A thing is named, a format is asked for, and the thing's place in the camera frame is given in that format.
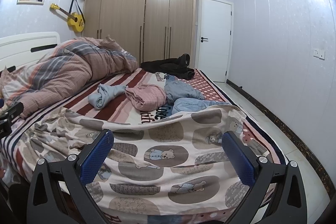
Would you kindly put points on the striped fleece bed blanket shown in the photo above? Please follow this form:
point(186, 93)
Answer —
point(118, 110)

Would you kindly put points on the yellow ukulele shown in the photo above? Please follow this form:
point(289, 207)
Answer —
point(74, 20)

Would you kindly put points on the light blue crumpled garment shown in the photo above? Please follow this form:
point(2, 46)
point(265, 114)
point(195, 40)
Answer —
point(105, 94)

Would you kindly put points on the wooden wardrobe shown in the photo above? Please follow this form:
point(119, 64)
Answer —
point(148, 29)

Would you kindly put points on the light blue denim jeans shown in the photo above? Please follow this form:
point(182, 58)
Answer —
point(194, 105)

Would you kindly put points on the pink grey striped duvet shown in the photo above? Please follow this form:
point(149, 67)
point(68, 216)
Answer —
point(63, 72)

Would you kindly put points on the wall socket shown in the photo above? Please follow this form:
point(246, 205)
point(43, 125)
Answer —
point(319, 53)

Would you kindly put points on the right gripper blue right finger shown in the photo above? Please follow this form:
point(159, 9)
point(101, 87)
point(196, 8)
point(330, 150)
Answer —
point(288, 203)

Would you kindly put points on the white headboard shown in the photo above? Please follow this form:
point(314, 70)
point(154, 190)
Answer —
point(24, 49)

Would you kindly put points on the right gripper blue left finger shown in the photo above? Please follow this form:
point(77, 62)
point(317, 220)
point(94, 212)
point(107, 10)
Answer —
point(58, 191)

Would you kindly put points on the grey blue denim garment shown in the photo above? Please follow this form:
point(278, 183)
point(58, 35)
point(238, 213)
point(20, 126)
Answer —
point(176, 89)

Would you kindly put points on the white door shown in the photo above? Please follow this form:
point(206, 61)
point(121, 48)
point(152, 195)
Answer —
point(214, 38)

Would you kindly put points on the pink checked garment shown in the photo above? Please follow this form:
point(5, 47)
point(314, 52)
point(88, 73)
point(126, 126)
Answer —
point(146, 97)

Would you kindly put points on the black jacket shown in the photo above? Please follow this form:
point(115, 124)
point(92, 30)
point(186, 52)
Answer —
point(178, 67)

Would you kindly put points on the cream bear print pants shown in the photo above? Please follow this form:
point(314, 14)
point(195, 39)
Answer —
point(173, 166)

